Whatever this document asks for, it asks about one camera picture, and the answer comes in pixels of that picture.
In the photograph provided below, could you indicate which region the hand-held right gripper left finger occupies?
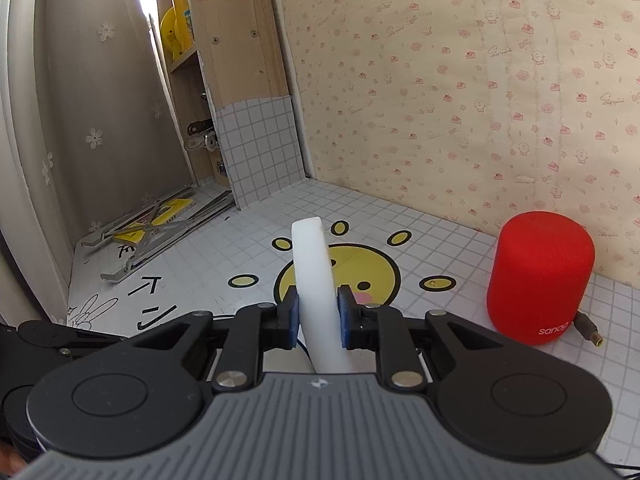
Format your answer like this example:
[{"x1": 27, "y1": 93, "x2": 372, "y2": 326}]
[{"x1": 132, "y1": 285, "x2": 301, "y2": 396}]

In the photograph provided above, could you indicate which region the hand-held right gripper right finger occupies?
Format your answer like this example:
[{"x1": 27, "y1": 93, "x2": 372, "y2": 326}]
[{"x1": 337, "y1": 284, "x2": 503, "y2": 391}]

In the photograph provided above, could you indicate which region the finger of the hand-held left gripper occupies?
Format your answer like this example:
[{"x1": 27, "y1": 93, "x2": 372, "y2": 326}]
[{"x1": 17, "y1": 320, "x2": 126, "y2": 361}]

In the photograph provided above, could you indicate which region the white sponge block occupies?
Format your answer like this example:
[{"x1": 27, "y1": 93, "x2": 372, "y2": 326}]
[{"x1": 291, "y1": 216, "x2": 353, "y2": 375}]

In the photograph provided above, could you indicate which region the folded metal laptop stand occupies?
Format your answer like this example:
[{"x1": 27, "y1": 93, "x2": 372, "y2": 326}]
[{"x1": 80, "y1": 187, "x2": 236, "y2": 283}]

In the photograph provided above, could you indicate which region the flat yellow packet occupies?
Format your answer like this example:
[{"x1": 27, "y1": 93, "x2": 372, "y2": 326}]
[{"x1": 114, "y1": 199, "x2": 193, "y2": 246}]

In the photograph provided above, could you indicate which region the red cylindrical speaker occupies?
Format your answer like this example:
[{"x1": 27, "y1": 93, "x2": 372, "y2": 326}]
[{"x1": 486, "y1": 211, "x2": 597, "y2": 347}]

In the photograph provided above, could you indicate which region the metal clamp hardware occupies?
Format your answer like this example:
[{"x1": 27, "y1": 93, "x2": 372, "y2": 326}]
[{"x1": 185, "y1": 119, "x2": 221, "y2": 153}]

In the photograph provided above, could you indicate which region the grey flowered curtain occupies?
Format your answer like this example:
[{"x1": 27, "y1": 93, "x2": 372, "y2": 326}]
[{"x1": 0, "y1": 0, "x2": 196, "y2": 311}]

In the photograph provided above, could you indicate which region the wooden shelf unit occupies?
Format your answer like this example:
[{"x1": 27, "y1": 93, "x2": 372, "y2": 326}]
[{"x1": 152, "y1": 0, "x2": 308, "y2": 211}]

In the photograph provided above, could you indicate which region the yellow round toy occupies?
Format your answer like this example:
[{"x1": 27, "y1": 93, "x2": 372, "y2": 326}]
[{"x1": 160, "y1": 6, "x2": 188, "y2": 58}]

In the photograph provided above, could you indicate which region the tall yellow box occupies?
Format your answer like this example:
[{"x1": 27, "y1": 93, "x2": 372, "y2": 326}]
[{"x1": 167, "y1": 0, "x2": 196, "y2": 43}]

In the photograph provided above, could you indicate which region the brown cable plug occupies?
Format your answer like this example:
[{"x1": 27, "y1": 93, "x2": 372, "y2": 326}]
[{"x1": 575, "y1": 312, "x2": 607, "y2": 348}]

